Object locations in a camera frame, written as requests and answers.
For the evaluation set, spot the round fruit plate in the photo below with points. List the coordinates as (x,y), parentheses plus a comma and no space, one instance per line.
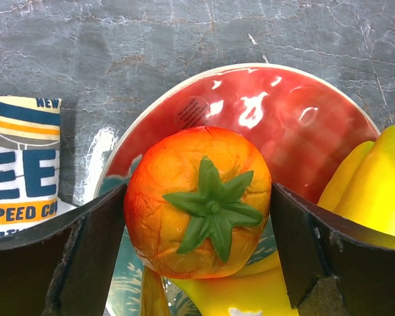
(303,127)

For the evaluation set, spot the yellow banana bunch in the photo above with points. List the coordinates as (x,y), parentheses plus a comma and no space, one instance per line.
(362,189)

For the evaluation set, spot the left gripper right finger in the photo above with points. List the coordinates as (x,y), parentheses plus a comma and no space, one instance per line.
(331,265)

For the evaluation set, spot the small orange tangerine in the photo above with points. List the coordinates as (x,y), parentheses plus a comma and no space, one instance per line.
(197,203)

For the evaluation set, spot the white printed t-shirt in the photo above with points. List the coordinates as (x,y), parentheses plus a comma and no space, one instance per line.
(29,162)

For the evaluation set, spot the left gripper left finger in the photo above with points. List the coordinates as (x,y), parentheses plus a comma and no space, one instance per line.
(63,266)

